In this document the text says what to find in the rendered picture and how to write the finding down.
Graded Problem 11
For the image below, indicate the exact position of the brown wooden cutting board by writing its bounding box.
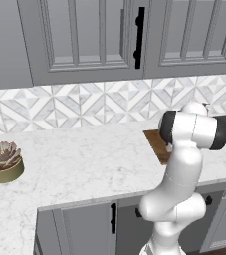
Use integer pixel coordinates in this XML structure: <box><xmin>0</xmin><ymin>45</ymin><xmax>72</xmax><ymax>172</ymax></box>
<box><xmin>142</xmin><ymin>128</ymin><xmax>173</xmax><ymax>166</ymax></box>

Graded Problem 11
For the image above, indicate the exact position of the succulent in olive pot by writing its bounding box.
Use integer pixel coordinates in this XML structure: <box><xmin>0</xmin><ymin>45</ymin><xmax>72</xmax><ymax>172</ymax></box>
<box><xmin>0</xmin><ymin>140</ymin><xmax>26</xmax><ymax>184</ymax></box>

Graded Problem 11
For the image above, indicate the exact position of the black wall cupboard handle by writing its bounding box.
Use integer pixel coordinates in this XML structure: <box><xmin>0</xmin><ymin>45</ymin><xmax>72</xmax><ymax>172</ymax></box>
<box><xmin>132</xmin><ymin>6</ymin><xmax>146</xmax><ymax>70</ymax></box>

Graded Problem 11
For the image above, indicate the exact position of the grey wall cupboard door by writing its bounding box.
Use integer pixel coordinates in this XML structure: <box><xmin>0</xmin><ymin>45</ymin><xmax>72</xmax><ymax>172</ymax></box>
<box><xmin>16</xmin><ymin>0</ymin><xmax>151</xmax><ymax>87</ymax></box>
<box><xmin>143</xmin><ymin>0</ymin><xmax>226</xmax><ymax>80</ymax></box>

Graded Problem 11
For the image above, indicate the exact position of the grey wall cupboard side panel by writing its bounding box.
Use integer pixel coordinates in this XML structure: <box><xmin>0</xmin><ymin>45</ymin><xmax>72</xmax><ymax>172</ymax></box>
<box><xmin>0</xmin><ymin>0</ymin><xmax>35</xmax><ymax>92</ymax></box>

